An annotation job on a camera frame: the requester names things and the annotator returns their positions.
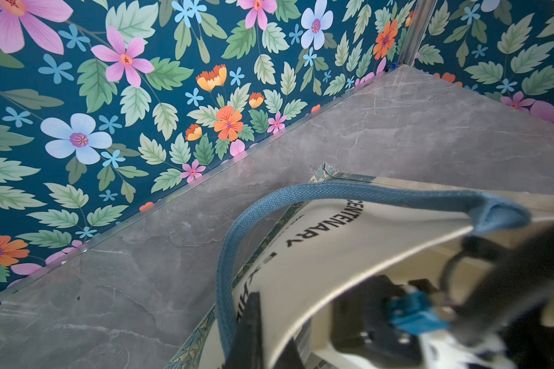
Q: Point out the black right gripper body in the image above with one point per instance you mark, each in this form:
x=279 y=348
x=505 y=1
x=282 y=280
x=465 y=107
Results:
x=380 y=322

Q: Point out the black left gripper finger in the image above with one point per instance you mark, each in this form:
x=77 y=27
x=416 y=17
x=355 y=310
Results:
x=247 y=349

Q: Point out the cream floral canvas tote bag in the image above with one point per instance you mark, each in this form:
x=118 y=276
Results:
x=303 y=246

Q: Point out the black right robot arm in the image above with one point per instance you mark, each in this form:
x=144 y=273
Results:
x=485 y=311

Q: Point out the aluminium frame corner post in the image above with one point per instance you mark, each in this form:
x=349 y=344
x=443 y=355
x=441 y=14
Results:
x=420 y=20

